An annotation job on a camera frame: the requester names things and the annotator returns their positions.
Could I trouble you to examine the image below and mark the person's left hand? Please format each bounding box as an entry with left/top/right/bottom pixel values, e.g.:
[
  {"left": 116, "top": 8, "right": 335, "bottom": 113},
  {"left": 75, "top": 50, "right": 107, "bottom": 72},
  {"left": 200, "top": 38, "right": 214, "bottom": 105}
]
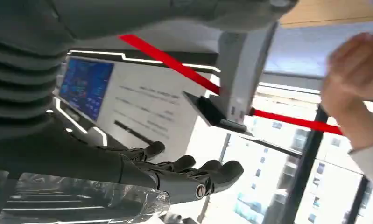
[{"left": 320, "top": 31, "right": 373, "bottom": 118}]

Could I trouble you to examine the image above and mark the pale wooden desk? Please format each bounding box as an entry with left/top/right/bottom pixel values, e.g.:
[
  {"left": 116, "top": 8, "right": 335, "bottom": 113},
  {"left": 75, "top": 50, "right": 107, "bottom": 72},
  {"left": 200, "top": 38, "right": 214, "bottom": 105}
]
[{"left": 279, "top": 0, "right": 373, "bottom": 29}]

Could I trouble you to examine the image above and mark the person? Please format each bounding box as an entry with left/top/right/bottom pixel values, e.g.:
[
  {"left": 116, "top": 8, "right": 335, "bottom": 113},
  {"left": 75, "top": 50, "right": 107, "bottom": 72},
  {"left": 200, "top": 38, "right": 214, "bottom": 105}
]
[{"left": 320, "top": 31, "right": 373, "bottom": 194}]

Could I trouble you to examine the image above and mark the grey kiosk stand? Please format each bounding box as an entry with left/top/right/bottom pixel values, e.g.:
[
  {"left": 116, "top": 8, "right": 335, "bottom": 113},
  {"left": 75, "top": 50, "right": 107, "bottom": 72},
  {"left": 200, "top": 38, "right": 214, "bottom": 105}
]
[{"left": 182, "top": 23, "right": 280, "bottom": 137}]

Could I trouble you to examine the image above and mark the red floor stripe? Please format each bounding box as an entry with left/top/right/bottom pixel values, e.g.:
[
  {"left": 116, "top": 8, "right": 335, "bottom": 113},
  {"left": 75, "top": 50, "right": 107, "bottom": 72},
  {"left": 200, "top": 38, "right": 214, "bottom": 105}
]
[{"left": 118, "top": 33, "right": 344, "bottom": 137}]

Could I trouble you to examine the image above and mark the blue display screen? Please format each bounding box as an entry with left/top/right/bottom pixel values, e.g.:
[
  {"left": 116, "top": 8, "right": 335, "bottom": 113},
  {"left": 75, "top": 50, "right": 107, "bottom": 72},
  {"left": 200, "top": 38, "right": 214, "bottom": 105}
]
[{"left": 57, "top": 56, "right": 115, "bottom": 123}]

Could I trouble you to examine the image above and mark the clear crinkled plastic film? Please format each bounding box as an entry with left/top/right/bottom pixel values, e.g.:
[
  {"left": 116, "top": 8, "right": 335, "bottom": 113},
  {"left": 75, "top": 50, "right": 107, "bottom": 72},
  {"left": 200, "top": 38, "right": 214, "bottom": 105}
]
[{"left": 0, "top": 172, "right": 171, "bottom": 224}]

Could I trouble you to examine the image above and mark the black window post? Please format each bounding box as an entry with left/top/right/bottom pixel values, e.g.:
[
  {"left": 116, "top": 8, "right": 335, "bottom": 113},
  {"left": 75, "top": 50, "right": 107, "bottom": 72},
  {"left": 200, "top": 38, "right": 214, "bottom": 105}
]
[
  {"left": 279, "top": 105, "right": 330, "bottom": 224},
  {"left": 343, "top": 175, "right": 371, "bottom": 224}
]

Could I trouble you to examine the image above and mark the exhibition display wall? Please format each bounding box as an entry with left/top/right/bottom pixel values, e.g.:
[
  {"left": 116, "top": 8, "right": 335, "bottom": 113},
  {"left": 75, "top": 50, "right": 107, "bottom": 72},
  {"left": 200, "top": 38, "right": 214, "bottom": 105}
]
[{"left": 51, "top": 48, "right": 221, "bottom": 164}]

